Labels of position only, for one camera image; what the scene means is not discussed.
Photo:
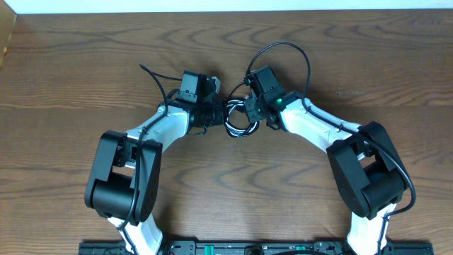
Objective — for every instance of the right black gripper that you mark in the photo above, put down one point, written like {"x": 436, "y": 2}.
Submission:
{"x": 253, "y": 116}

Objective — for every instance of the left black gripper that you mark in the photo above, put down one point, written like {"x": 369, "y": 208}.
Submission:
{"x": 220, "y": 118}

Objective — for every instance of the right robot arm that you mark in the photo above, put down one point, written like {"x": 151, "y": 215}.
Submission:
{"x": 367, "y": 169}

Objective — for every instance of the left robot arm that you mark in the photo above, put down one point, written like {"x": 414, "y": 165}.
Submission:
{"x": 124, "y": 178}

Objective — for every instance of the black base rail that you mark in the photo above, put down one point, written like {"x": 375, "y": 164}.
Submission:
{"x": 323, "y": 247}

